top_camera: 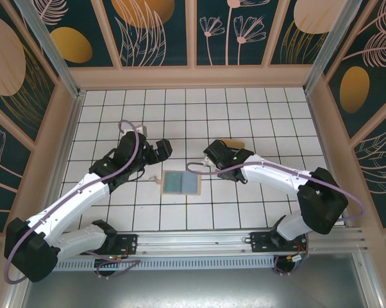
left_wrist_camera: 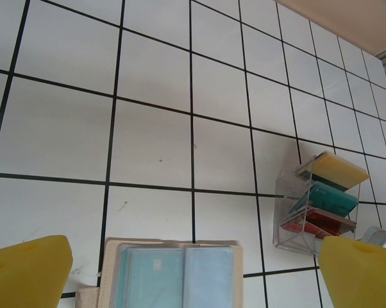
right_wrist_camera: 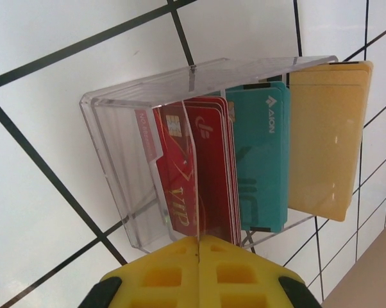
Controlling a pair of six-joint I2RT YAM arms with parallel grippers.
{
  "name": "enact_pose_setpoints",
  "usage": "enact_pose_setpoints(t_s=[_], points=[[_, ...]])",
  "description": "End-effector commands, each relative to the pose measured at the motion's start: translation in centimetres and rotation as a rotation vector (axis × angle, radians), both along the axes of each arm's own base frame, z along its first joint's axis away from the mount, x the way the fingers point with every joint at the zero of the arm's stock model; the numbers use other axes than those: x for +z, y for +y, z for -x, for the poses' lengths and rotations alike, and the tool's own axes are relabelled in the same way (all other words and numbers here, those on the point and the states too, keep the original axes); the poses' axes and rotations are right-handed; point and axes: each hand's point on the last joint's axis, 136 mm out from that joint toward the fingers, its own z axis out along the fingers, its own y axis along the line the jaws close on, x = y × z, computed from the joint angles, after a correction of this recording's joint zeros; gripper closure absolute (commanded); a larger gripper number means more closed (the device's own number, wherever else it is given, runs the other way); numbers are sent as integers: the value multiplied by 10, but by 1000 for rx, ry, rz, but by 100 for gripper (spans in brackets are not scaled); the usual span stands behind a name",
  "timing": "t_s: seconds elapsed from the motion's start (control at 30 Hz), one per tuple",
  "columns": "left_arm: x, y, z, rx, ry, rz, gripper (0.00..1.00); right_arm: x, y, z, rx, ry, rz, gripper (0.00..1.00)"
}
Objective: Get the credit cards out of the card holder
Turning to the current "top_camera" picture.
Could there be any tan card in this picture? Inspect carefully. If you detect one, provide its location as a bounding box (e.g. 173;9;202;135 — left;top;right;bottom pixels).
221;138;245;151

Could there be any grey green card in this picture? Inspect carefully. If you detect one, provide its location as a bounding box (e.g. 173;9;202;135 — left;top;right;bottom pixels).
164;171;183;193

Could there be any grey metal sheet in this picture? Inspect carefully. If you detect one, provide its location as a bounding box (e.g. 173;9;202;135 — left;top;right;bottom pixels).
6;253;383;308

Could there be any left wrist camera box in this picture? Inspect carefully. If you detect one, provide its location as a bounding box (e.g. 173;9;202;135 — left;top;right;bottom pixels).
122;124;148;136

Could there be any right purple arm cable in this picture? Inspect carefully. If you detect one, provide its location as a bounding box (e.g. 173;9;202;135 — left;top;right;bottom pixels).
186;158;367;277

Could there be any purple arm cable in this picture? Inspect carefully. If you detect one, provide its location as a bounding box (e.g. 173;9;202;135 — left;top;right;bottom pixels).
4;119;142;285
186;158;367;277

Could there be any aluminium mounting rail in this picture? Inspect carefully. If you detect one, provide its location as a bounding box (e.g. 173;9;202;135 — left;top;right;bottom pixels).
18;227;372;257

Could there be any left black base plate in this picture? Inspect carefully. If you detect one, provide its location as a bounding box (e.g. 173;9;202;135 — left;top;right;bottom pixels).
80;234;138;256

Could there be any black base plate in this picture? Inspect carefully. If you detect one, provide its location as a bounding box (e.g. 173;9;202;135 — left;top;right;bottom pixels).
80;234;138;256
249;231;309;254

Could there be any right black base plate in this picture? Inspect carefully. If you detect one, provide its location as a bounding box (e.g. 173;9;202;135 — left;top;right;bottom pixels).
249;231;309;254

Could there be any slotted grey cable duct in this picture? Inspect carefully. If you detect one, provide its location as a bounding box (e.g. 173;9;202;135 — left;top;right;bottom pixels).
31;256;276;271

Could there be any left aluminium frame post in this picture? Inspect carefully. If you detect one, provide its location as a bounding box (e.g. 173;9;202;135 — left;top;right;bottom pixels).
13;0;85;99

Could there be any aluminium frame post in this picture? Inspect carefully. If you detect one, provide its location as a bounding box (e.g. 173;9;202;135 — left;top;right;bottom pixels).
13;0;85;99
303;0;357;94

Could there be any right aluminium frame post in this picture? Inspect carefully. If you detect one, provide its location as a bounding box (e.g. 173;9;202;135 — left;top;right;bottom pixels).
303;0;357;94

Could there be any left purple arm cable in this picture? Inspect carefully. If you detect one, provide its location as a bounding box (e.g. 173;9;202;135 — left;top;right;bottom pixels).
4;119;142;285

